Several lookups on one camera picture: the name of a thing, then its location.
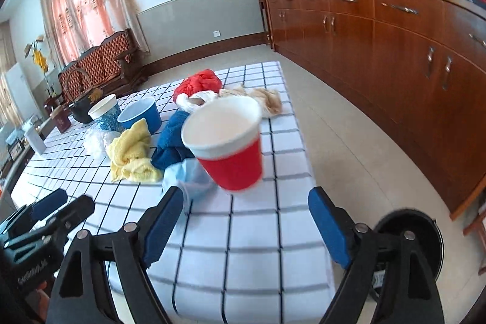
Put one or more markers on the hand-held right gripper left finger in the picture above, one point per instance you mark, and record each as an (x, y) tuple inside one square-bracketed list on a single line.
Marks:
[(163, 221)]

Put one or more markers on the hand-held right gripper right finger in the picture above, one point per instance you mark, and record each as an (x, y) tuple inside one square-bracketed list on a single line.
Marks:
[(326, 225)]

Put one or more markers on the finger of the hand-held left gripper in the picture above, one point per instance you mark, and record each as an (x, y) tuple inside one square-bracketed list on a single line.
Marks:
[(49, 202), (76, 212)]

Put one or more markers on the light blue face mask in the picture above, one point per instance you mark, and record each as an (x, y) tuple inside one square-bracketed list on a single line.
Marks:
[(193, 176)]

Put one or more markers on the red paper cup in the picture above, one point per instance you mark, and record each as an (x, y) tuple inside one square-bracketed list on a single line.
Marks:
[(231, 164)]

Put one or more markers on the black round bin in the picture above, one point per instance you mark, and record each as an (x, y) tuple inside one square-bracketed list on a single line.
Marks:
[(427, 240)]

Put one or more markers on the small white box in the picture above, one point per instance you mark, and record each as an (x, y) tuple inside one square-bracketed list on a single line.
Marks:
[(36, 141)]

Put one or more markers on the crumpled clear plastic wrap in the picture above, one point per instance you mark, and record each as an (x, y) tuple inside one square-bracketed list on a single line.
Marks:
[(97, 141)]

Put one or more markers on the yellow cloth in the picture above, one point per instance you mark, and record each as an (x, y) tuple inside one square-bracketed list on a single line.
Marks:
[(129, 153)]

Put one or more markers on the white checkered tablecloth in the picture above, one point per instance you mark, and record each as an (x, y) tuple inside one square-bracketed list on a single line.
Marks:
[(246, 233)]

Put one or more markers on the maroon box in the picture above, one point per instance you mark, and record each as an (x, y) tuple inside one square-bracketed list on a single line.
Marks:
[(60, 121)]

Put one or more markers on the dark blue towel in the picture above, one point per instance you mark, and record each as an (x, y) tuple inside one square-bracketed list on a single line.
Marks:
[(171, 138)]

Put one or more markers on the white teal patterned paper cup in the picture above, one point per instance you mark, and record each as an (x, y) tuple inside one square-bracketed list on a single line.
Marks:
[(106, 121)]

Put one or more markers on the blue paper cup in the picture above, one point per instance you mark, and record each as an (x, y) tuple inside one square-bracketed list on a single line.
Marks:
[(148, 115)]

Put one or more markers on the white plastic bag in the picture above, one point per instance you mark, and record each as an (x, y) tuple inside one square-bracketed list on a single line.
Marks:
[(186, 102)]

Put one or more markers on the beige plastic bag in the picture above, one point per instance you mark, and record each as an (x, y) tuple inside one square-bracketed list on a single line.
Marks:
[(265, 100)]

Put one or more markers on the yellow artificial flowers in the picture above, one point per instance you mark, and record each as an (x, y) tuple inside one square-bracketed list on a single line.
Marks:
[(40, 58)]

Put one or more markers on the red plastic bag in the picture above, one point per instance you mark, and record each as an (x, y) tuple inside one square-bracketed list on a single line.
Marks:
[(199, 81)]

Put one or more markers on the wooden chair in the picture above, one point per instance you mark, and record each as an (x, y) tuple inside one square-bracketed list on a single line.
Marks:
[(476, 221)]

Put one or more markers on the wooden upholstered bench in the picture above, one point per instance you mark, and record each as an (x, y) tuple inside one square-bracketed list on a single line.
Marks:
[(102, 58)]

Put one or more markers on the brown wooden cabinet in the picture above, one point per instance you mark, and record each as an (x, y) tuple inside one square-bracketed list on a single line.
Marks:
[(360, 54)]

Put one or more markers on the pink floral curtain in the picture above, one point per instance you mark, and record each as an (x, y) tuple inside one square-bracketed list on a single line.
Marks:
[(76, 5)]

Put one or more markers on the dark wooden plant stand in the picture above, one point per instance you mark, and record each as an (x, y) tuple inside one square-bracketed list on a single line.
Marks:
[(264, 16)]

